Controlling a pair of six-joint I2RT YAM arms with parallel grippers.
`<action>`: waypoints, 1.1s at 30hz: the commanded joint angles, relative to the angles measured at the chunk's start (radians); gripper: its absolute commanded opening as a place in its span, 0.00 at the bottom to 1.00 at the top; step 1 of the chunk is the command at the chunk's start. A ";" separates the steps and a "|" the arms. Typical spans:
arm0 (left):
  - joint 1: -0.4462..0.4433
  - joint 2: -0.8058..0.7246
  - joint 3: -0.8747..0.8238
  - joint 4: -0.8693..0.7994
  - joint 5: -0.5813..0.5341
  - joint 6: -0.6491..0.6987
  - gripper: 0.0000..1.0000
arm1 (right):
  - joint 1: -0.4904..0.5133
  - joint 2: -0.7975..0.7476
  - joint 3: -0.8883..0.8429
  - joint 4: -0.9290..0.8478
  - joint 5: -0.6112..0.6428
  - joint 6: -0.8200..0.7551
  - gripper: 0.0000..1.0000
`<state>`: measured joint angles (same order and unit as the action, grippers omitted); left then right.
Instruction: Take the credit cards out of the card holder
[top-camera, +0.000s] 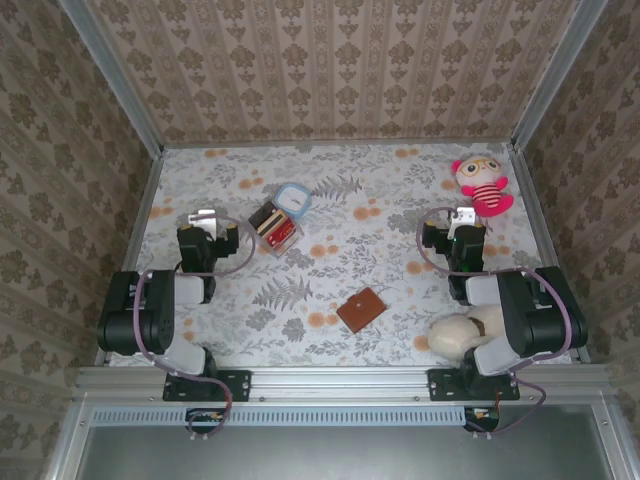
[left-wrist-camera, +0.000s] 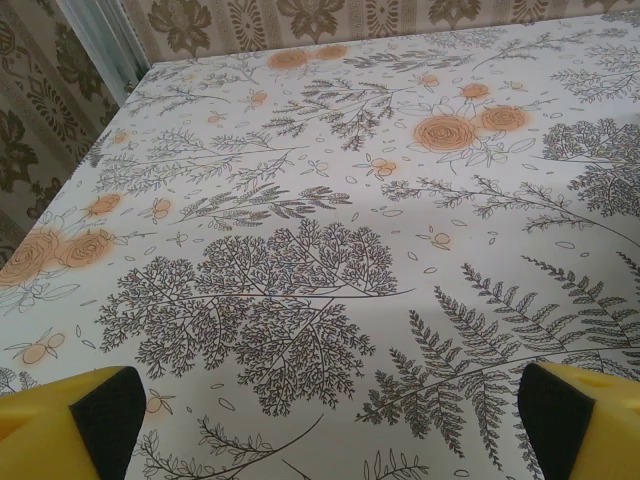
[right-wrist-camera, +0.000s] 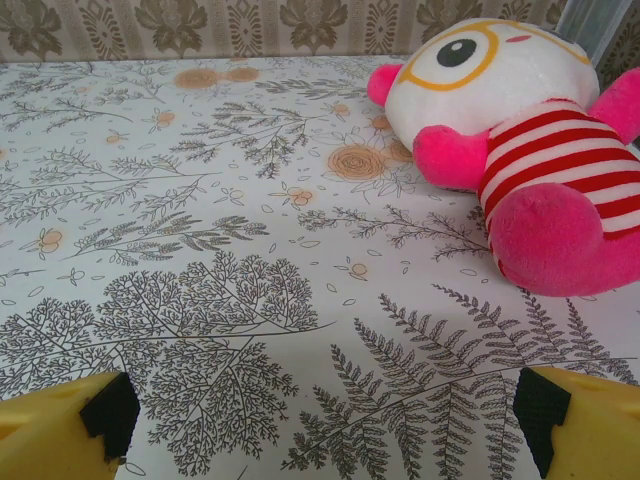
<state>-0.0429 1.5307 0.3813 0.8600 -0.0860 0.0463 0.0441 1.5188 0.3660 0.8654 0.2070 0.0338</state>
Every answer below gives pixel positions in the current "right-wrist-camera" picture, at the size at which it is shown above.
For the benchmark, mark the aluminium frame post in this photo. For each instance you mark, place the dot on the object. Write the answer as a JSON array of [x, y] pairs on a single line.
[[585, 25]]

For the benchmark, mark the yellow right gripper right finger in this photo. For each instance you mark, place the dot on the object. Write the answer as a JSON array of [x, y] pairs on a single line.
[[595, 430]]

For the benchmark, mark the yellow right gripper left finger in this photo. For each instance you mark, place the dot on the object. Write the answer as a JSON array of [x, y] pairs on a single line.
[[45, 430]]

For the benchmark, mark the pink white plush toy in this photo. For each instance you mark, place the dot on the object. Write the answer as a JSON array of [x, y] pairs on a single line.
[[500, 75]]

